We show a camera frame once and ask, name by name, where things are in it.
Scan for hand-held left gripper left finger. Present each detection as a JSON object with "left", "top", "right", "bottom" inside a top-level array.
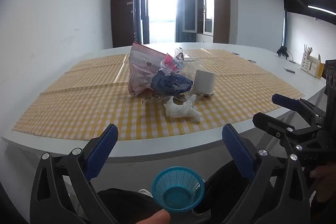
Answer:
[{"left": 30, "top": 123, "right": 124, "bottom": 224}]

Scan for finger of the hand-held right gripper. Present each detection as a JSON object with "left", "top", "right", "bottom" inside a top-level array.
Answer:
[
  {"left": 252, "top": 112, "right": 326, "bottom": 160},
  {"left": 272, "top": 93, "right": 326, "bottom": 125}
]

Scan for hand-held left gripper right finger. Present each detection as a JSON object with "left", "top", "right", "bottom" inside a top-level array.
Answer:
[{"left": 222, "top": 123, "right": 311, "bottom": 224}]

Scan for white tissue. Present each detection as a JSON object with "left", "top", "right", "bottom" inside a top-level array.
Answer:
[{"left": 164, "top": 95, "right": 202, "bottom": 123}]

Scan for blue plastic mesh basket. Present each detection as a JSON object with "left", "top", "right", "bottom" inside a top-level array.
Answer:
[{"left": 152, "top": 166, "right": 205, "bottom": 212}]

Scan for clear plastic film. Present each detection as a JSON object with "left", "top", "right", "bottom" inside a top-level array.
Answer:
[{"left": 142, "top": 91, "right": 168, "bottom": 106}]

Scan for white paper cup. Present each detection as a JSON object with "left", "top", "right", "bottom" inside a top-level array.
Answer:
[{"left": 194, "top": 70, "right": 215, "bottom": 94}]

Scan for pink and white plastic bag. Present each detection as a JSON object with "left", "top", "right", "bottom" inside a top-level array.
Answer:
[{"left": 128, "top": 42, "right": 171, "bottom": 96}]

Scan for blue wrapper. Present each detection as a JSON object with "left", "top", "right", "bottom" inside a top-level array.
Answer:
[{"left": 152, "top": 73, "right": 194, "bottom": 96}]

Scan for clear plastic bag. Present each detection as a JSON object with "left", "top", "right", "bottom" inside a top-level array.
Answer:
[{"left": 175, "top": 48, "right": 201, "bottom": 83}]

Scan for pink printed plastic wrapper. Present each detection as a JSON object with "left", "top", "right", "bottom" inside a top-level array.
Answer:
[{"left": 159, "top": 53, "right": 184, "bottom": 75}]

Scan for person's right hand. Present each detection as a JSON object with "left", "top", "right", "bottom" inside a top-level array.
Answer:
[{"left": 310, "top": 163, "right": 336, "bottom": 188}]

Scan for person's left hand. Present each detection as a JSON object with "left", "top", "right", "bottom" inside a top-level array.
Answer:
[{"left": 136, "top": 210, "right": 171, "bottom": 224}]

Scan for white and yellow desk organiser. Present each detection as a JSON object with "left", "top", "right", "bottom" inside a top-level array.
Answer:
[{"left": 301, "top": 44, "right": 324, "bottom": 79}]

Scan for black device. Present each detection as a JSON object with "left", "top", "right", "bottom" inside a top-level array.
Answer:
[{"left": 277, "top": 47, "right": 293, "bottom": 59}]

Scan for yellow checked tablecloth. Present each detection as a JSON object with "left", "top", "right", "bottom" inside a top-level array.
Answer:
[{"left": 12, "top": 49, "right": 305, "bottom": 142}]

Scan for person's black pants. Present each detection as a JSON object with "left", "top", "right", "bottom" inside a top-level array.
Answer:
[{"left": 96, "top": 160, "right": 252, "bottom": 224}]

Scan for ceiling light strip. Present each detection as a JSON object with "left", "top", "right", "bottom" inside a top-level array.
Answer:
[{"left": 307, "top": 5, "right": 336, "bottom": 16}]

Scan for brown cabinet with glass door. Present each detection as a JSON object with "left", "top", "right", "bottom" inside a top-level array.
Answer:
[{"left": 203, "top": 0, "right": 231, "bottom": 43}]

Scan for white framed glass door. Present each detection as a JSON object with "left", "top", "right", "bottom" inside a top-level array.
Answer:
[{"left": 183, "top": 0, "right": 198, "bottom": 33}]

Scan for dark brown wardrobe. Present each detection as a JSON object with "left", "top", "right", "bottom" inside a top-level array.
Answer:
[{"left": 110, "top": 0, "right": 143, "bottom": 48}]

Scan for bright window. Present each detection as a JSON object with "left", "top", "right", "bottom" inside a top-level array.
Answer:
[{"left": 143, "top": 0, "right": 177, "bottom": 44}]

